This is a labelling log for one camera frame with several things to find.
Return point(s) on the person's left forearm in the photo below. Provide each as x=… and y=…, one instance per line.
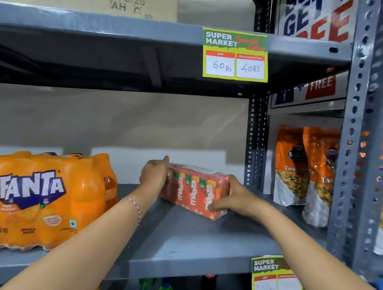
x=91, y=243

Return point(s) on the grey metal shelf rack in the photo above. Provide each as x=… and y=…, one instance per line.
x=182, y=237

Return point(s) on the brown cardboard box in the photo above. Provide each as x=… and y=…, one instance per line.
x=74, y=1

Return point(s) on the green plastic bottle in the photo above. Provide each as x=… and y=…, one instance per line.
x=146, y=285

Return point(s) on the person's right thumb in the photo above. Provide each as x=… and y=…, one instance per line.
x=219, y=207

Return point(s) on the person's right forearm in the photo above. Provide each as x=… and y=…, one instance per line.
x=313, y=257

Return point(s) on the green yellow price label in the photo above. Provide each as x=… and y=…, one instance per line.
x=273, y=277
x=234, y=54

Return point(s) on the white promotional poster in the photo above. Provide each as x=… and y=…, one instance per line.
x=312, y=16

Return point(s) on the green bottle with blue cap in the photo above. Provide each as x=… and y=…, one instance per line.
x=165, y=289

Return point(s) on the person's right hand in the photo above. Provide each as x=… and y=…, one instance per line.
x=244, y=201

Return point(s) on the dark bottle with red cap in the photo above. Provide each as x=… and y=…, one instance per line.
x=208, y=286

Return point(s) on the orange soda bottle multipack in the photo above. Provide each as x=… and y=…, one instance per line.
x=42, y=200

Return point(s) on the person's left hand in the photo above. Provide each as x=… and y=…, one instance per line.
x=151, y=178

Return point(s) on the person's left fingers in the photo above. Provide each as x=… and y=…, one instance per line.
x=165, y=162

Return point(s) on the red juice carton pack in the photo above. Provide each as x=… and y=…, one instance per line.
x=194, y=190

